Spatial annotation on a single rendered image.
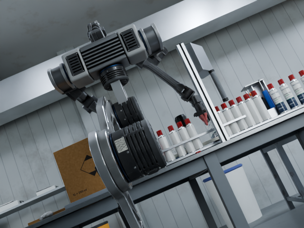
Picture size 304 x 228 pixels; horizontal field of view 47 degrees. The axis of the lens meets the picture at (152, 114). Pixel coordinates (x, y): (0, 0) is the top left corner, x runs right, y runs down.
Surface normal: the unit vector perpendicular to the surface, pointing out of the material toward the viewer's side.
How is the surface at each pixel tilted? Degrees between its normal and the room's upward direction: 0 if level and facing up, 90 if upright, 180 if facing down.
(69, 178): 90
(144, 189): 90
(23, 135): 90
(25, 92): 90
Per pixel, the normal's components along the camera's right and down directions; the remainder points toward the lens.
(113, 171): 0.07, 0.16
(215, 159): -0.02, -0.24
